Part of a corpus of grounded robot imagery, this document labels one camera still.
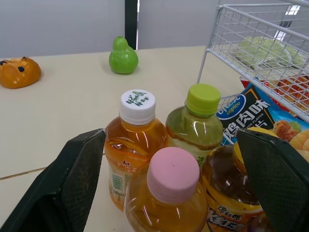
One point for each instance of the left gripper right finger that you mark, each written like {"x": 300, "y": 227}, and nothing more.
{"x": 277, "y": 178}

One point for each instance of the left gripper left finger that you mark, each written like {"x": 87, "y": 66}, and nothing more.
{"x": 70, "y": 183}

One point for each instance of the white-capped orange drink bottle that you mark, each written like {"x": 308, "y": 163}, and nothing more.
{"x": 130, "y": 149}

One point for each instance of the pink-capped orange drink bottle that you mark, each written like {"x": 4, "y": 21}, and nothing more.
{"x": 166, "y": 193}

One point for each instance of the green-capped pale drink bottle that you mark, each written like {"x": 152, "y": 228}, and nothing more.
{"x": 193, "y": 130}

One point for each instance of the yellow-capped dark tea bottle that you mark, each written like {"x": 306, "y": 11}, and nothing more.
{"x": 227, "y": 191}

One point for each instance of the blue snack pack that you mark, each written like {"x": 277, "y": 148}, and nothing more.
{"x": 251, "y": 116}

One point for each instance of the red snack pack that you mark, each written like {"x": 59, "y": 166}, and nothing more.
{"x": 292, "y": 91}

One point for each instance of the orange toy bread animal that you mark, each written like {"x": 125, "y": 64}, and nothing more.
{"x": 18, "y": 72}

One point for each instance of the pale green toy cabbage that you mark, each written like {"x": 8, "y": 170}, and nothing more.
{"x": 268, "y": 52}

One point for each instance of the green toy pear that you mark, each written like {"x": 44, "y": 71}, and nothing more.
{"x": 123, "y": 58}

